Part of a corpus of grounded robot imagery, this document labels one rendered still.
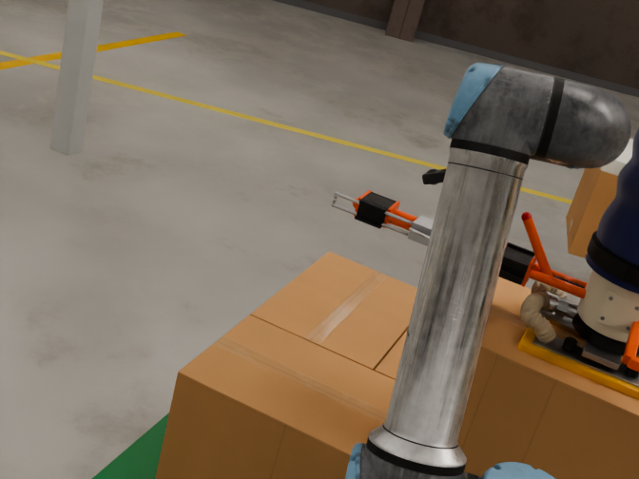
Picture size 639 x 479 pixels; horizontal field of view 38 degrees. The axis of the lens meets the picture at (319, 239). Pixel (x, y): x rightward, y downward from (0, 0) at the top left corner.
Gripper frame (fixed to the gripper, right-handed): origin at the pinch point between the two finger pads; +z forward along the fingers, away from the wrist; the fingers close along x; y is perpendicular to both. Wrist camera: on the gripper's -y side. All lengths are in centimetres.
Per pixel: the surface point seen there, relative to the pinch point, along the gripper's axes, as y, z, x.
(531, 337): 26.3, 11.2, -8.9
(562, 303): 29.6, 4.5, 0.0
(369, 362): -14, 53, 23
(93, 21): -231, 37, 184
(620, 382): 46.9, 11.1, -12.5
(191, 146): -200, 108, 251
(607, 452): 50, 24, -19
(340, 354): -22, 53, 21
